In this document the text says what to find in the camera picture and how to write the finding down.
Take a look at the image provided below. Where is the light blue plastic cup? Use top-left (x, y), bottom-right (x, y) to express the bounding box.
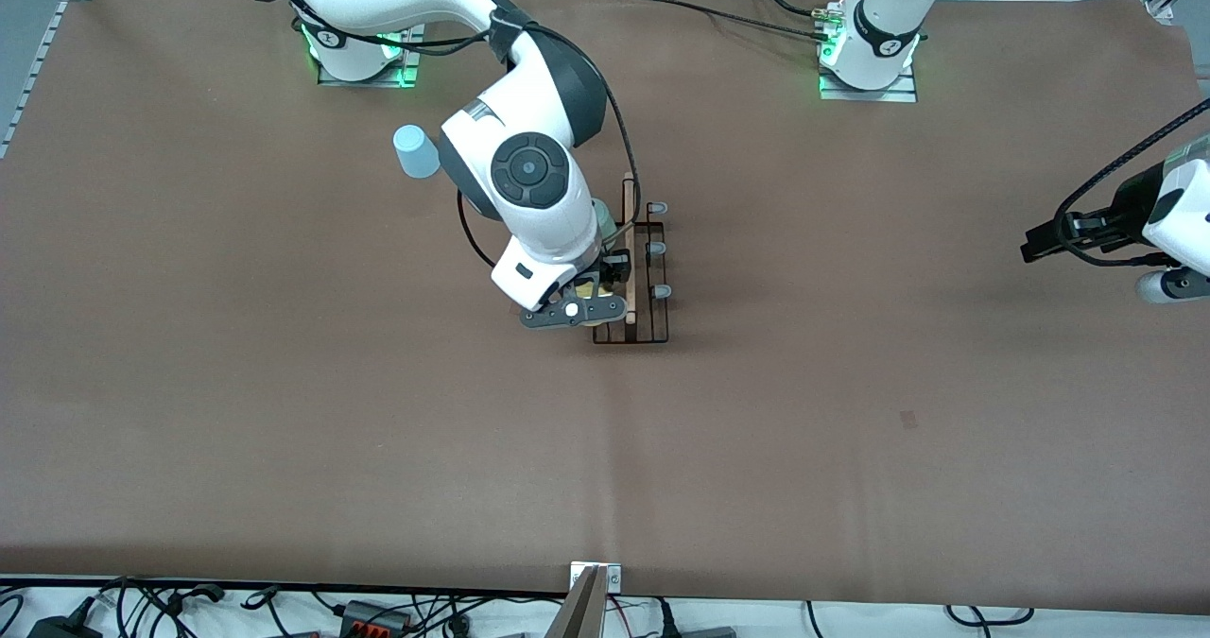
top-left (392, 125), bottom-right (442, 180)

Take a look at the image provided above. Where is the brown table cover sheet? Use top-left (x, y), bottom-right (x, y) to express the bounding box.
top-left (0, 0), bottom-right (1210, 612)

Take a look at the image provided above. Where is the grey metal beam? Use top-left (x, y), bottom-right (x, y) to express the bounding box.
top-left (544, 567), bottom-right (611, 638)

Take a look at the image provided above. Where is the black orange connector box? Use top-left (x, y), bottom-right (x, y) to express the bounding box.
top-left (338, 600), bottom-right (414, 638)

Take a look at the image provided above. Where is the perforated metal strip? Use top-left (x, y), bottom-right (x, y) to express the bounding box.
top-left (0, 0), bottom-right (69, 159)

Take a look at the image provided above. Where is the black power adapter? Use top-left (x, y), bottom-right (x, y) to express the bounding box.
top-left (26, 612), bottom-right (103, 638)

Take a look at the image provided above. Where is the black wire cup holder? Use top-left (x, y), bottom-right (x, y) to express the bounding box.
top-left (593, 172), bottom-right (672, 345)

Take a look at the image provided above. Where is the left arm braided black cable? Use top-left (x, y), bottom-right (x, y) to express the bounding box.
top-left (1052, 90), bottom-right (1210, 267)

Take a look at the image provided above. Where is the left arm aluminium base plate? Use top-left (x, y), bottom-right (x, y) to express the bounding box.
top-left (819, 52), bottom-right (919, 103)

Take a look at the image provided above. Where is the silver metal bracket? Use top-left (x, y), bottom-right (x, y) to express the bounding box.
top-left (570, 562), bottom-right (623, 594)

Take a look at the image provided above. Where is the right arm aluminium base plate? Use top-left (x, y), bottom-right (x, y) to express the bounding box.
top-left (317, 24), bottom-right (420, 89)

